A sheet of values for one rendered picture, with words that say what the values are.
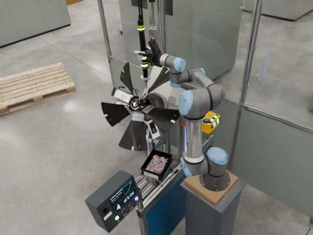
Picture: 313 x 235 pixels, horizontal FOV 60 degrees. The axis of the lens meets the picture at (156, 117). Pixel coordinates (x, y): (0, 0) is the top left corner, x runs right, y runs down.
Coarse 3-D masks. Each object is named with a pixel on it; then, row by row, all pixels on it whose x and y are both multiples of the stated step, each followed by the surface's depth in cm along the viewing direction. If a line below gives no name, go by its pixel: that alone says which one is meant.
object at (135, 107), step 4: (136, 96) 203; (132, 100) 205; (136, 100) 203; (140, 100) 201; (144, 100) 207; (148, 100) 210; (128, 104) 207; (132, 104) 205; (136, 104) 204; (140, 104) 201; (144, 104) 205; (148, 104) 210; (132, 108) 205; (136, 108) 203; (140, 108) 202; (140, 112) 209; (144, 112) 211
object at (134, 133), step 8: (128, 128) 206; (136, 128) 207; (144, 128) 209; (128, 136) 206; (136, 136) 207; (144, 136) 208; (120, 144) 207; (128, 144) 206; (136, 144) 206; (144, 144) 207
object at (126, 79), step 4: (128, 64) 212; (124, 68) 217; (128, 68) 212; (124, 72) 218; (128, 72) 212; (120, 76) 228; (124, 76) 220; (128, 76) 213; (124, 80) 223; (128, 80) 214; (128, 84) 217; (128, 88) 222; (132, 88) 210; (132, 92) 214
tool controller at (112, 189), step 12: (108, 180) 147; (120, 180) 144; (132, 180) 146; (96, 192) 141; (108, 192) 139; (120, 192) 141; (132, 192) 147; (96, 204) 133; (108, 204) 136; (132, 204) 149; (96, 216) 138; (108, 216) 137; (120, 216) 144; (108, 228) 138
